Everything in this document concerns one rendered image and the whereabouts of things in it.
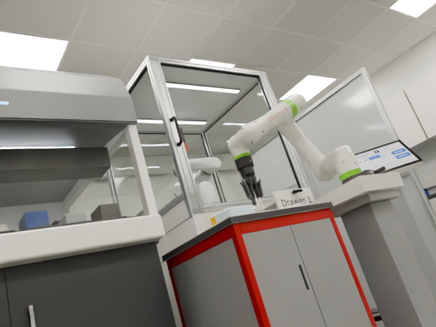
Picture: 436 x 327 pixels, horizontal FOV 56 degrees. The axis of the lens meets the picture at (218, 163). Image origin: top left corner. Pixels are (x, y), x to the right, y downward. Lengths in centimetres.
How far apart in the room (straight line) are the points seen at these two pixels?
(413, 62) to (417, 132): 102
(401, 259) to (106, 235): 143
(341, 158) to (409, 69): 383
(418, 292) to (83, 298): 156
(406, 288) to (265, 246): 85
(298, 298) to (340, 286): 26
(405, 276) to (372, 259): 17
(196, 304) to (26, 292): 69
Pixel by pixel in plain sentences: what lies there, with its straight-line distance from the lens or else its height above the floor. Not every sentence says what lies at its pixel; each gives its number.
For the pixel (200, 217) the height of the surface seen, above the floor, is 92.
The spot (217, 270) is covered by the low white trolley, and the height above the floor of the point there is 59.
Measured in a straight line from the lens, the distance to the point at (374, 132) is 392.
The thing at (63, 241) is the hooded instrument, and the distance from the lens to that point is 164.
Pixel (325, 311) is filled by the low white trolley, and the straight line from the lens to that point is 178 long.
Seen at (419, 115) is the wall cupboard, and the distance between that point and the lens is 555.
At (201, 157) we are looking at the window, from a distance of 243.
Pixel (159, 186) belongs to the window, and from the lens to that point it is 252.
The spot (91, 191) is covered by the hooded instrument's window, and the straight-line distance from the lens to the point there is 175.
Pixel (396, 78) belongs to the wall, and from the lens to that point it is 615.
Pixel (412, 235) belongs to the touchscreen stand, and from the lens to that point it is 308.
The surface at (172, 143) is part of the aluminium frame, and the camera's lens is 235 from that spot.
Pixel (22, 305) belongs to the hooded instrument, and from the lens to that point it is 164.
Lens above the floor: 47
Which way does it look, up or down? 18 degrees up
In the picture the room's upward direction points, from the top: 18 degrees counter-clockwise
